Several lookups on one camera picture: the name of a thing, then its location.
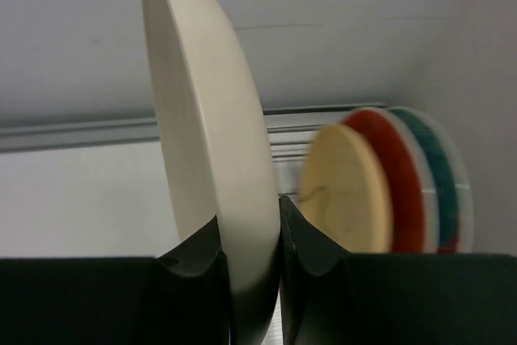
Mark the cream bear plate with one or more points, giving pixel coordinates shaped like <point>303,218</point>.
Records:
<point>216,149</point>

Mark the yellow plate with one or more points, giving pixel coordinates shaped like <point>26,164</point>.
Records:
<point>344,193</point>

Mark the red teal floral plate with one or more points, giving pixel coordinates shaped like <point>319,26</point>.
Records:
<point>452,186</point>
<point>411,186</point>

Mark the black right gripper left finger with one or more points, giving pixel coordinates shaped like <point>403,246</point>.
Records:
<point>181,297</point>

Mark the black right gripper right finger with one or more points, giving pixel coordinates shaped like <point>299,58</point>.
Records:
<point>332,296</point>

